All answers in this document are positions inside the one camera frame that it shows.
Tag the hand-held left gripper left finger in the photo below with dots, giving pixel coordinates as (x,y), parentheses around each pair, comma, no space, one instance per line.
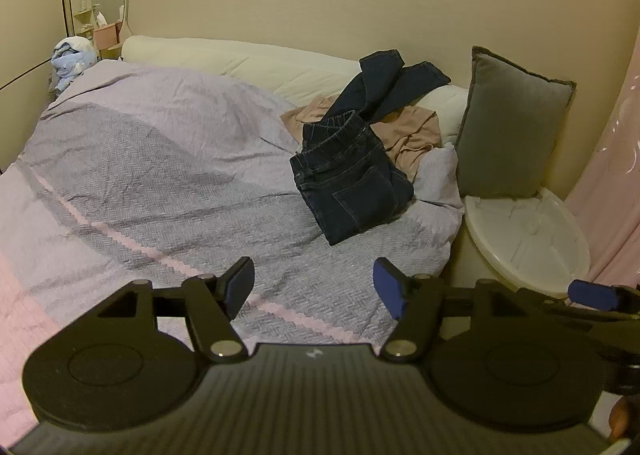
(239,285)

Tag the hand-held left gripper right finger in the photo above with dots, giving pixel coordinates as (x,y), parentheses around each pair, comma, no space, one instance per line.
(387,285)

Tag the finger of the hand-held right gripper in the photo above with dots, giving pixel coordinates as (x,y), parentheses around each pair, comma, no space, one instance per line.
(592,295)

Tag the dark blue pocket jeans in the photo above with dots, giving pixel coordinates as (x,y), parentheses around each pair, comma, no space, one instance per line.
(350,175)

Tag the person's right hand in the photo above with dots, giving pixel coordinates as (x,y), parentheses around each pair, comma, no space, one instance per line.
(620,420)

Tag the white round tray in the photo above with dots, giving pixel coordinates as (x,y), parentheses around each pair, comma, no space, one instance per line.
(530,240)

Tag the pink curtain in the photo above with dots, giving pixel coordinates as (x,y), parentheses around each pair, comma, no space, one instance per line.
(615,160)

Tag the tan garment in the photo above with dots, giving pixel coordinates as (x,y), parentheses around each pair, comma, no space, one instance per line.
(410,135)

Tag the grey pink bed blanket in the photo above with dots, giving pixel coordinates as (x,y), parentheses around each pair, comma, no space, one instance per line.
(150,160)

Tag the grey pillow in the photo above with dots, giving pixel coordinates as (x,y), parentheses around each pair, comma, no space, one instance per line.
(510,130)

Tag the white pillows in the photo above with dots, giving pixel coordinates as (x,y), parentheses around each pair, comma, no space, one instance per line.
(240,60)

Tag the blue white cloth pile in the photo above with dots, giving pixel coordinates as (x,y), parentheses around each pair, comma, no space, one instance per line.
(72,60)

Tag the pink tissue box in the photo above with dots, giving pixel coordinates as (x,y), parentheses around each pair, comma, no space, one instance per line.
(106,35)

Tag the cream wardrobe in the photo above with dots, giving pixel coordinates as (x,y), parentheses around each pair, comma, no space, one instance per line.
(30,10)

